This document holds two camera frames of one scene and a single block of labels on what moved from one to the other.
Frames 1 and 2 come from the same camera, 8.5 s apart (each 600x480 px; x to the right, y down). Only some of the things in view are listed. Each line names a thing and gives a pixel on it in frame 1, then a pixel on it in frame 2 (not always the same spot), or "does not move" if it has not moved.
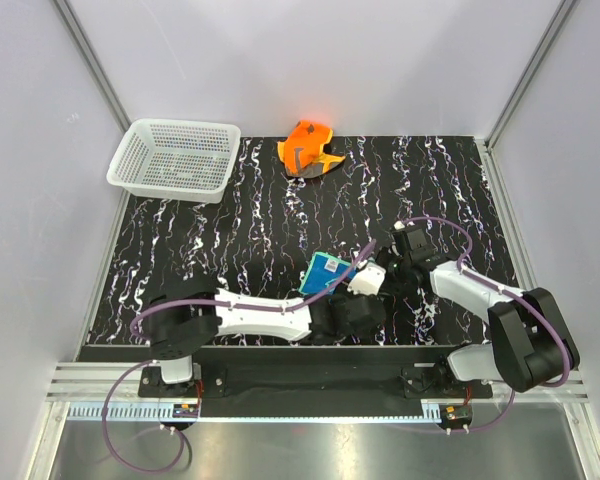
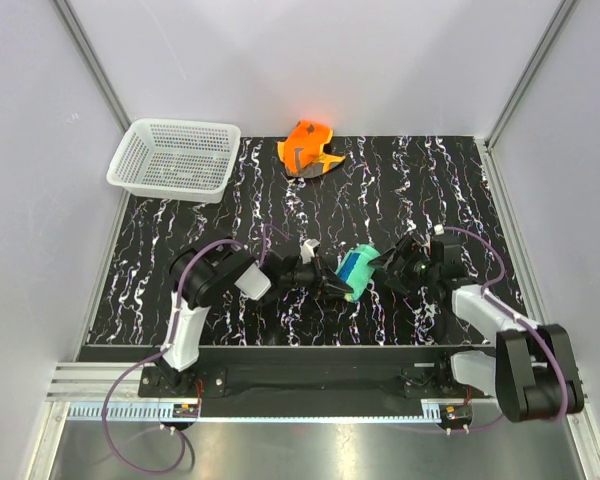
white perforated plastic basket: [186, 159] does not move
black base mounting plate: [423, 371] does not move
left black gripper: [342, 293] → [325, 284]
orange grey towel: [303, 150] does not move
